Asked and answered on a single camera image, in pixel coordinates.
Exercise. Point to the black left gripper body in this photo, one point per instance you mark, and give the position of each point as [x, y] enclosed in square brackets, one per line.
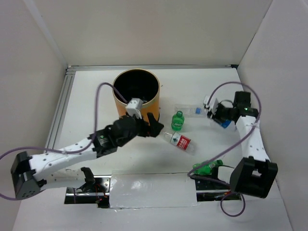
[140, 129]

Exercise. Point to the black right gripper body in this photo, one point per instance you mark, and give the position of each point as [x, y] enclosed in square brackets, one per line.
[223, 113]

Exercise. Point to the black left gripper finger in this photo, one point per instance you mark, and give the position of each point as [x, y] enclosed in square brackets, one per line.
[155, 128]
[151, 118]

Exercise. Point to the clear bottle blue label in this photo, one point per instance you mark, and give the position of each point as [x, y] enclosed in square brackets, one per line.
[227, 125]

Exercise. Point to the small green bottle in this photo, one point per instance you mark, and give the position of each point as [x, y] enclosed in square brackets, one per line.
[177, 121]

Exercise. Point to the clear bottle red label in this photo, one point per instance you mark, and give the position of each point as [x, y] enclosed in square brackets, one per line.
[180, 141]

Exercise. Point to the crushed green plastic bottle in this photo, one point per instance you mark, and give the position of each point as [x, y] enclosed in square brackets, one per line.
[207, 169]

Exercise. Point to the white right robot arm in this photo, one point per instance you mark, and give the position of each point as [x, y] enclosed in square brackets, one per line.
[255, 173]

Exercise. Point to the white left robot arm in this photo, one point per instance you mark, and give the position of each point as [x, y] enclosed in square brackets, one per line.
[32, 174]

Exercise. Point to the orange cylindrical bin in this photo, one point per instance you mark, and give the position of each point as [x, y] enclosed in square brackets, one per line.
[138, 83]

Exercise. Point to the clear bottle without label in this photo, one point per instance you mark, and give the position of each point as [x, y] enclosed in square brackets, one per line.
[191, 110]

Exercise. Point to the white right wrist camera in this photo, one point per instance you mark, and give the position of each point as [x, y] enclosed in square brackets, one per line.
[210, 105]

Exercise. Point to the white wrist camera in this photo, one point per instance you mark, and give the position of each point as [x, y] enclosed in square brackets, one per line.
[210, 105]
[133, 108]

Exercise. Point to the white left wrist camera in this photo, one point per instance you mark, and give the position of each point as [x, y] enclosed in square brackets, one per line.
[133, 108]

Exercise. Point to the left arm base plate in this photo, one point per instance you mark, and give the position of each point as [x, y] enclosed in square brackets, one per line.
[97, 194]

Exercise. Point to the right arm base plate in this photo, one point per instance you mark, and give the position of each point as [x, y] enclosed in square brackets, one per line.
[207, 191]

